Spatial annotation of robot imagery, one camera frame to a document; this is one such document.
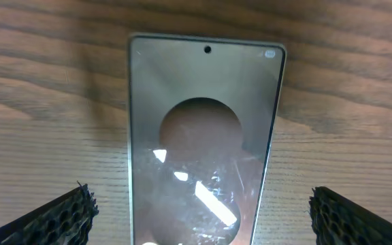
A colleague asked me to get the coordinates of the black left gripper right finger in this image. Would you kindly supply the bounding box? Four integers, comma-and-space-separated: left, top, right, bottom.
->
309, 186, 392, 245

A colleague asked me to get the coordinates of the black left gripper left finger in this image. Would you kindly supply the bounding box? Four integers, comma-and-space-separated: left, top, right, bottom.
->
0, 184, 99, 245

